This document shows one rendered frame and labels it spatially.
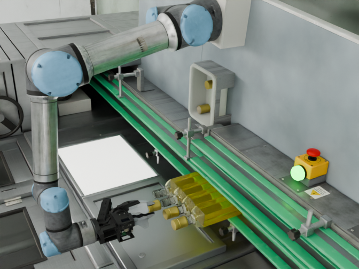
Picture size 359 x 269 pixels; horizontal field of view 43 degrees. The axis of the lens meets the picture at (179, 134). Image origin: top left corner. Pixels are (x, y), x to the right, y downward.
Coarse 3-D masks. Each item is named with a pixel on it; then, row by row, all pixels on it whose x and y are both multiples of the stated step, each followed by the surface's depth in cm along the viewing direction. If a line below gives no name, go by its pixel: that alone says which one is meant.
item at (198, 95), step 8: (192, 64) 172; (192, 72) 175; (200, 72) 176; (208, 72) 164; (192, 80) 176; (200, 80) 178; (192, 88) 178; (200, 88) 180; (192, 96) 180; (200, 96) 181; (208, 96) 181; (192, 104) 182; (200, 104) 183; (192, 112) 182; (208, 112) 182; (200, 120) 177; (208, 120) 177
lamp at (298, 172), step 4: (292, 168) 132; (296, 168) 131; (300, 168) 131; (304, 168) 131; (292, 172) 132; (296, 172) 131; (300, 172) 130; (304, 172) 131; (292, 176) 132; (296, 176) 131; (300, 176) 130; (304, 176) 131
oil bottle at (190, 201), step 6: (198, 192) 151; (204, 192) 150; (210, 192) 151; (216, 192) 151; (186, 198) 147; (192, 198) 147; (198, 198) 147; (204, 198) 147; (210, 198) 148; (216, 198) 148; (186, 204) 145; (192, 204) 145; (186, 210) 145
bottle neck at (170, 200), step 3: (165, 198) 149; (168, 198) 149; (171, 198) 150; (174, 198) 150; (162, 201) 148; (165, 201) 148; (168, 201) 149; (171, 201) 149; (174, 201) 150; (162, 204) 150; (165, 204) 148; (168, 204) 149; (171, 204) 150; (162, 207) 149
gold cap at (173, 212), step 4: (168, 208) 144; (172, 208) 144; (176, 208) 144; (164, 212) 144; (168, 212) 143; (172, 212) 143; (176, 212) 144; (164, 216) 144; (168, 216) 142; (172, 216) 143; (176, 216) 145
